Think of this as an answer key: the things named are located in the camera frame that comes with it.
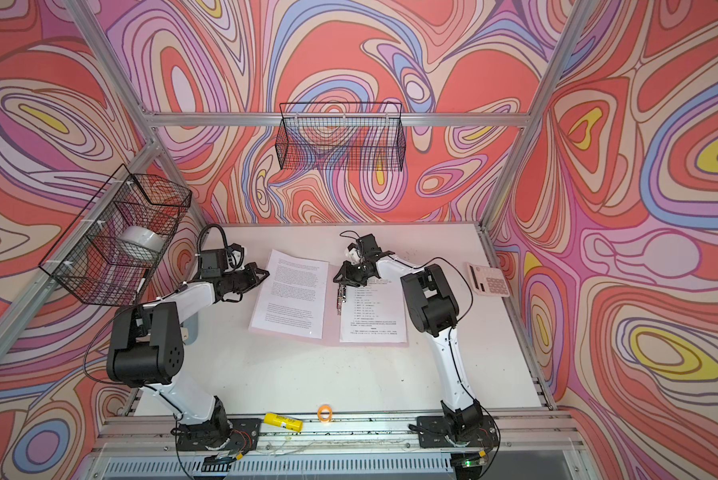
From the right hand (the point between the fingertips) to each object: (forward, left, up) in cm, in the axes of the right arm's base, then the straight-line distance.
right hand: (339, 285), depth 102 cm
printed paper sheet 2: (-11, -12, -1) cm, 16 cm away
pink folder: (-17, +2, -1) cm, 17 cm away
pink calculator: (0, -52, 0) cm, 52 cm away
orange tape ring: (-40, +3, -1) cm, 40 cm away
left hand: (0, +21, +9) cm, 23 cm away
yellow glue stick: (-42, +13, +2) cm, 44 cm away
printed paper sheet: (-7, +15, +4) cm, 17 cm away
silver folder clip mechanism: (-6, -1, 0) cm, 6 cm away
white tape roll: (-6, +46, +33) cm, 57 cm away
